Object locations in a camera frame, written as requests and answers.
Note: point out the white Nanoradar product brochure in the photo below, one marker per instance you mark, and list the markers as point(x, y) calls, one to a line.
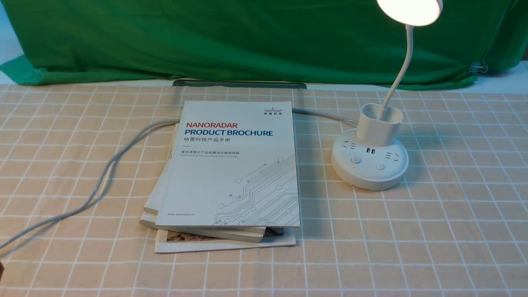
point(233, 165)

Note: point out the bottom thin white booklet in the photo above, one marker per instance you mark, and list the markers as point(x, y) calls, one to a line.
point(168, 242)

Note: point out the middle white book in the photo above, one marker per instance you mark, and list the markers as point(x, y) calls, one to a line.
point(154, 201)

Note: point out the checkered beige tablecloth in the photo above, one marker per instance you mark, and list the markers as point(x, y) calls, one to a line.
point(456, 226)

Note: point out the metal binder clip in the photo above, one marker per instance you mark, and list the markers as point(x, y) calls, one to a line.
point(478, 68)

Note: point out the green backdrop cloth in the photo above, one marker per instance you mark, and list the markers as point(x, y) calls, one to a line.
point(305, 41)

